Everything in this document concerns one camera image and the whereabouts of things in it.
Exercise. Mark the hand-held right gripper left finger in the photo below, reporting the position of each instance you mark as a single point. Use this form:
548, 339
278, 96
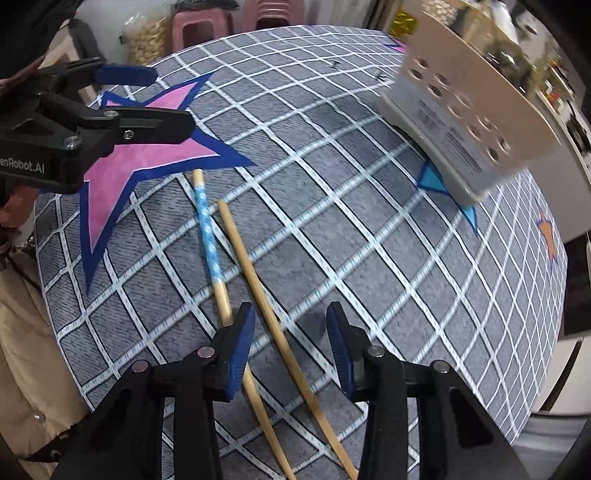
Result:
240, 341

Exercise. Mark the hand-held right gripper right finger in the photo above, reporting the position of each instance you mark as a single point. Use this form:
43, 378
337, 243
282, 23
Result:
339, 350

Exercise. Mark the grey checked tablecloth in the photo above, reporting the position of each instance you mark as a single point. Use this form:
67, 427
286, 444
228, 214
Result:
346, 207

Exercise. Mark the beige plastic chopstick holder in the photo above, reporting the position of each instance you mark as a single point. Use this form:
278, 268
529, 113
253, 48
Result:
461, 92

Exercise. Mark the cyan star sticker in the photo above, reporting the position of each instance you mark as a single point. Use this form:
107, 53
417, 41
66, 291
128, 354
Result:
431, 180

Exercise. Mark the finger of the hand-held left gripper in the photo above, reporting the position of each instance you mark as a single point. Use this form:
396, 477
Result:
152, 127
129, 76

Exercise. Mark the person's left hand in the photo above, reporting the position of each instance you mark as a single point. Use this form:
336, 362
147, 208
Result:
11, 207

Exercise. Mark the orange star sticker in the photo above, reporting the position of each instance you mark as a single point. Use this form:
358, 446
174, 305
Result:
548, 233

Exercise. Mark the yellow packet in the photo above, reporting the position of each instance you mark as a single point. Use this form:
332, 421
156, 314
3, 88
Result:
403, 23

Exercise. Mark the plain wooden chopstick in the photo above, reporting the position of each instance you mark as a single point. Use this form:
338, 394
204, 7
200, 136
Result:
258, 286

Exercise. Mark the clear bag of snacks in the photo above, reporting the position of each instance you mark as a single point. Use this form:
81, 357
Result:
147, 39

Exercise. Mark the blue patterned chopstick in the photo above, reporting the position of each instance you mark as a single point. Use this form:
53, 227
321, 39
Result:
207, 230

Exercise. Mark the built-in oven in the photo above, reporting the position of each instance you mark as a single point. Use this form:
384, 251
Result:
579, 286

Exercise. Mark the beige jacket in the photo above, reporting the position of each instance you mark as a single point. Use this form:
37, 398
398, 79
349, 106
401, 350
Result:
27, 346

